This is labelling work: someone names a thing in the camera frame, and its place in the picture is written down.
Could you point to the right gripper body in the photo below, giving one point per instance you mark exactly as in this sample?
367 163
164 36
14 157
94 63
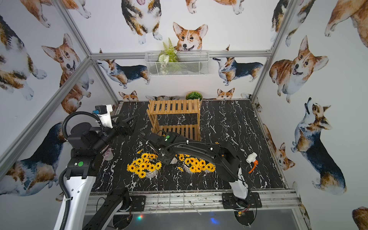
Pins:
164 159

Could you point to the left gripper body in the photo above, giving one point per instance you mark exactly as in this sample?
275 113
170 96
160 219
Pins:
120 127

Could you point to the sunflower pot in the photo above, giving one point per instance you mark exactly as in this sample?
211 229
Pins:
195 165
186 164
145 165

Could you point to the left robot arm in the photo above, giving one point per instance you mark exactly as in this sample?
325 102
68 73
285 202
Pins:
76 181

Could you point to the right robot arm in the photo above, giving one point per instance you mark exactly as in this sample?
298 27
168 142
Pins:
226 161

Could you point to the wooden two-tier shelf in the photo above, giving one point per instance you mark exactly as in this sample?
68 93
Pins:
181 116

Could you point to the pink flower bunch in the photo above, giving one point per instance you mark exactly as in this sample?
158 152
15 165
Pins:
108 154

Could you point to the pink pot green plant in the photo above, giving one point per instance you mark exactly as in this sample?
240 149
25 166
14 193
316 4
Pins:
194 95

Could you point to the green fern white flower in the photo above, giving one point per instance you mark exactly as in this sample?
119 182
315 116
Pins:
169 54

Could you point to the white orange spray bottle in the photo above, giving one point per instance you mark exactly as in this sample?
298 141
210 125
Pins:
252 160

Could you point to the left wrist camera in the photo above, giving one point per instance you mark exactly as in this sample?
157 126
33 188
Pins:
103 113

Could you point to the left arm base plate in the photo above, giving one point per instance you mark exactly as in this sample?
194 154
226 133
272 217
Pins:
136 202

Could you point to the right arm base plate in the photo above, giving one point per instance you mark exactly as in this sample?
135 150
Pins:
230 201

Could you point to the white wire wall basket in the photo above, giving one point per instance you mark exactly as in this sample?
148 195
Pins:
182 63

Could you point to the aluminium front rail frame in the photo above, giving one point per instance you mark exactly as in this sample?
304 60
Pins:
154 202

